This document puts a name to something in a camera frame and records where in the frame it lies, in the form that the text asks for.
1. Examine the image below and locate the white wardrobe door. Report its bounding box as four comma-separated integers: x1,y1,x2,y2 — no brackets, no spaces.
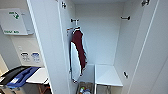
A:
126,0,168,94
26,0,77,94

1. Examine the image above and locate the maroon and white jacket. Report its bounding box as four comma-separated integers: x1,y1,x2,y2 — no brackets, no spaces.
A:
68,28,90,84

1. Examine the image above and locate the white wardrobe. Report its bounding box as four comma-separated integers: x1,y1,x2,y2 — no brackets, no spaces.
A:
26,0,168,94

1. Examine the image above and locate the white orange paper label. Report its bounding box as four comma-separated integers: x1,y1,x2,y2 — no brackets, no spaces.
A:
66,27,75,34

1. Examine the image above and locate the white clothes hanger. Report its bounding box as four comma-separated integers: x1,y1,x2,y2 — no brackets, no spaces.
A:
70,20,82,33

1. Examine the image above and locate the black wardrobe hook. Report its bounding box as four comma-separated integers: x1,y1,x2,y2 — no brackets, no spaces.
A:
69,18,81,24
120,15,132,21

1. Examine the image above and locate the white inner shelf unit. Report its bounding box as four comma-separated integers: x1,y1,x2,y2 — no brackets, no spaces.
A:
94,64,124,94

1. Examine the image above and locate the brown cardboard box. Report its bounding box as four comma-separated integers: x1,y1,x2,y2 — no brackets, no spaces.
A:
75,81,95,94

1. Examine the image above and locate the small green yellow bottle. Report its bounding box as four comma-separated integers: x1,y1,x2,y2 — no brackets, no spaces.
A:
79,85,86,93

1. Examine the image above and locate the clear plastic bottle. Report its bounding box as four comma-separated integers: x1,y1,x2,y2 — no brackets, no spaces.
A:
83,87,92,94

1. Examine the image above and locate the white bin lid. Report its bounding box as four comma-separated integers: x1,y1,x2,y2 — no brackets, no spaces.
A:
25,67,50,85

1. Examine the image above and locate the white first aid box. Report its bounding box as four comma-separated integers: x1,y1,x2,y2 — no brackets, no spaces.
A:
0,7,36,36

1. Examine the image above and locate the white wall switch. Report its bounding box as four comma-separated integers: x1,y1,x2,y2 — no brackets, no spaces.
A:
17,45,23,52

